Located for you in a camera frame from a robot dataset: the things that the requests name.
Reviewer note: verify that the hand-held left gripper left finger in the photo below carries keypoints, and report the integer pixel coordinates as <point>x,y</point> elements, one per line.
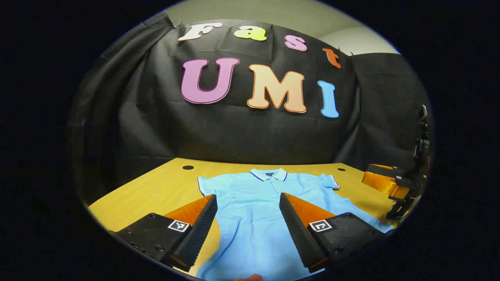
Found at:
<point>197,230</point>

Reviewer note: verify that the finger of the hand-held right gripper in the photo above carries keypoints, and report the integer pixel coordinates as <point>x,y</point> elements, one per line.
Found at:
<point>383,181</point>

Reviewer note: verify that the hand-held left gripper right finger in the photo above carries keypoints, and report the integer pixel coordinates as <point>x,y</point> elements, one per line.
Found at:
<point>299,230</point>

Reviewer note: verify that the light blue T-shirt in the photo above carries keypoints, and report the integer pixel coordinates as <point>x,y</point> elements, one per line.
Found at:
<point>250,218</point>

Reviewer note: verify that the black backdrop cloth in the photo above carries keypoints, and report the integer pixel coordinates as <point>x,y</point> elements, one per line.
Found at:
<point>234,132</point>

